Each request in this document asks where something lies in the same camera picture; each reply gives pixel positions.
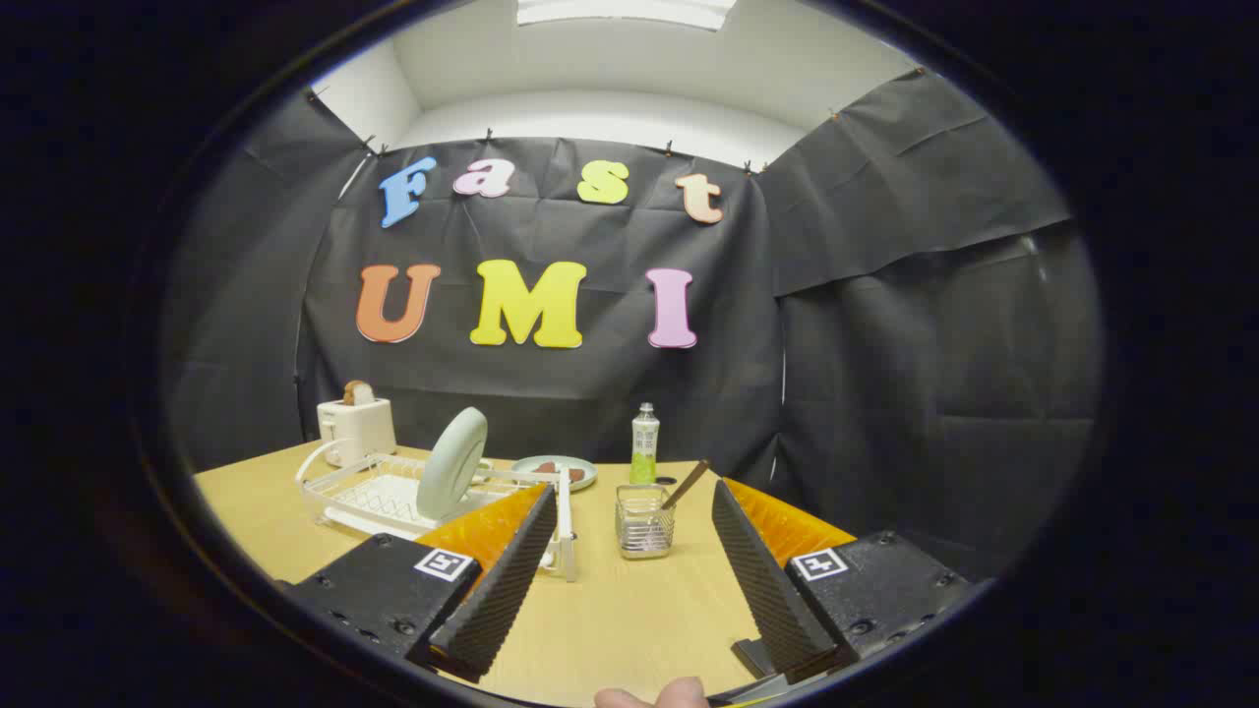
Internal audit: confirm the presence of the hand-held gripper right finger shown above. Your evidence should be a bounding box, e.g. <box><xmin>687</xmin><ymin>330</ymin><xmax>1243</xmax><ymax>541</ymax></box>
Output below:
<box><xmin>710</xmin><ymin>477</ymin><xmax>975</xmax><ymax>679</ymax></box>

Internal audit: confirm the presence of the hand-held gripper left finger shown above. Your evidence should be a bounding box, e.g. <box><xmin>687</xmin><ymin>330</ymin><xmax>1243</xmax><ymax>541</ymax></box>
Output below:
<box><xmin>280</xmin><ymin>482</ymin><xmax>560</xmax><ymax>684</ymax></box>

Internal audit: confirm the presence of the wooden-handled spoon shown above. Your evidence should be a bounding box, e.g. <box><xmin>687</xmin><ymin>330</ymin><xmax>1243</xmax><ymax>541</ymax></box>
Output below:
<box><xmin>661</xmin><ymin>458</ymin><xmax>711</xmax><ymax>512</ymax></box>

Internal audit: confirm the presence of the metal wire basket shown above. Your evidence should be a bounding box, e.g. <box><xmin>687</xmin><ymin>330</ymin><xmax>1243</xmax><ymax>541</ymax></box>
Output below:
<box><xmin>616</xmin><ymin>483</ymin><xmax>677</xmax><ymax>561</ymax></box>

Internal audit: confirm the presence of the pale green plate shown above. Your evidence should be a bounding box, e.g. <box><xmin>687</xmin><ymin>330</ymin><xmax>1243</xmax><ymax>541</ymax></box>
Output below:
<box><xmin>416</xmin><ymin>406</ymin><xmax>490</xmax><ymax>522</ymax></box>

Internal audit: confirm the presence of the white wire dish rack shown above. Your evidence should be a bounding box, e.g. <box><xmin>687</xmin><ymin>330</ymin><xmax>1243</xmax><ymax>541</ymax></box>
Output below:
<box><xmin>295</xmin><ymin>440</ymin><xmax>579</xmax><ymax>583</ymax></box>

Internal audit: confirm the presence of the grey plate with food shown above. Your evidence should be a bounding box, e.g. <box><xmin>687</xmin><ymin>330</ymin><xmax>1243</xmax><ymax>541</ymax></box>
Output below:
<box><xmin>511</xmin><ymin>454</ymin><xmax>599</xmax><ymax>493</ymax></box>

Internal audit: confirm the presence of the green drink bottle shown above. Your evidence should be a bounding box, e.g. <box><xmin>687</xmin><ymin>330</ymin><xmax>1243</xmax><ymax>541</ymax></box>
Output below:
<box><xmin>629</xmin><ymin>401</ymin><xmax>661</xmax><ymax>485</ymax></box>

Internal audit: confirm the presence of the white toaster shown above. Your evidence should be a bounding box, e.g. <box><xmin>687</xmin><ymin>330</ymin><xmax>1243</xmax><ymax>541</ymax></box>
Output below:
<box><xmin>317</xmin><ymin>396</ymin><xmax>397</xmax><ymax>468</ymax></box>

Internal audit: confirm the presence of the ceiling light panel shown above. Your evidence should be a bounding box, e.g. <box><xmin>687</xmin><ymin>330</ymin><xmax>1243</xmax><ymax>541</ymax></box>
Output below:
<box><xmin>516</xmin><ymin>0</ymin><xmax>739</xmax><ymax>30</ymax></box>

